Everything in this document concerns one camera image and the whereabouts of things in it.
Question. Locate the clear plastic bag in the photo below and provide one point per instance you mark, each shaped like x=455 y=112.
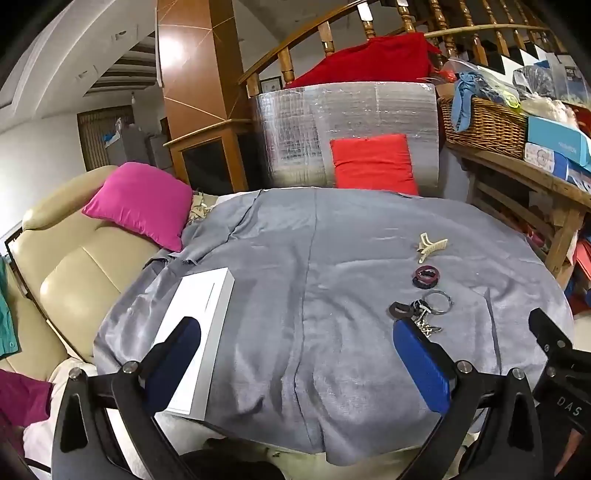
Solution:
x=535 y=81

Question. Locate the beige fringed cloth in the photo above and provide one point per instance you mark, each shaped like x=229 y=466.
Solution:
x=199 y=210

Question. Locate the wooden shelf table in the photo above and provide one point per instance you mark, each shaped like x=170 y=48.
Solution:
x=531 y=177

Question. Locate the magenta cloth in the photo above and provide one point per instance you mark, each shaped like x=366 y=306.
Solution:
x=21 y=397

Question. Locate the beige leather sofa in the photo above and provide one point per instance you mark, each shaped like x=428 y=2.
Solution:
x=69 y=258

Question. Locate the grey cloth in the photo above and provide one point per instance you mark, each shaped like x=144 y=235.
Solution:
x=323 y=277

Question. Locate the silver foil mat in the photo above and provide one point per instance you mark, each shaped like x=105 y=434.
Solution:
x=300 y=134

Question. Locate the red cushion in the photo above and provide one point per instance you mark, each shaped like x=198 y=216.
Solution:
x=374 y=164

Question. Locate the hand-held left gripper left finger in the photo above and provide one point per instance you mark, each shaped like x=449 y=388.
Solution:
x=178 y=364

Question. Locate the wicker basket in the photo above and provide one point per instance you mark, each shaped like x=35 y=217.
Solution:
x=482 y=124

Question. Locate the wooden cabinet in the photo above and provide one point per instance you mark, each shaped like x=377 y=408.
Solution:
x=207 y=154

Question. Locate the small picture frame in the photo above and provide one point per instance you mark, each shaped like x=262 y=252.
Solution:
x=270 y=85

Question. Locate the wooden banister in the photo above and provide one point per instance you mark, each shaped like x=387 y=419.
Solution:
x=286 y=60

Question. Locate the silver wristwatch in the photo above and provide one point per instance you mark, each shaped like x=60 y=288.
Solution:
x=438 y=302

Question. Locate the teal cardboard box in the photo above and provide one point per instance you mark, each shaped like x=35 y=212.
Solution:
x=558 y=138

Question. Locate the patterned blue box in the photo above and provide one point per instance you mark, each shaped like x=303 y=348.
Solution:
x=545 y=159

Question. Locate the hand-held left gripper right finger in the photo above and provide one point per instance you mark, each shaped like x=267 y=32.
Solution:
x=422 y=364

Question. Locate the pink cushion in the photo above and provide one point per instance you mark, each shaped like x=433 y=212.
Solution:
x=138 y=203

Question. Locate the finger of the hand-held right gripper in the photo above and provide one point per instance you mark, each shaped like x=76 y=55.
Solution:
x=548 y=331

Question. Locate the red cloth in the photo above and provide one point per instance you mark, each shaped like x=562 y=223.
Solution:
x=378 y=60

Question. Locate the cream hair claw clip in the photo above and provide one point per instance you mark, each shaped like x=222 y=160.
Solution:
x=431 y=247

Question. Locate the white box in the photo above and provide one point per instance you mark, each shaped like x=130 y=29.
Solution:
x=198 y=341

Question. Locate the blue cloth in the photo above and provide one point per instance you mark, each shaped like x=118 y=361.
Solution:
x=463 y=99

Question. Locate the gold spiky brooch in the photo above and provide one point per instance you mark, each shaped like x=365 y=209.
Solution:
x=427 y=326

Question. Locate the green cloth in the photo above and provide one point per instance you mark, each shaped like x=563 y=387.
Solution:
x=5 y=314

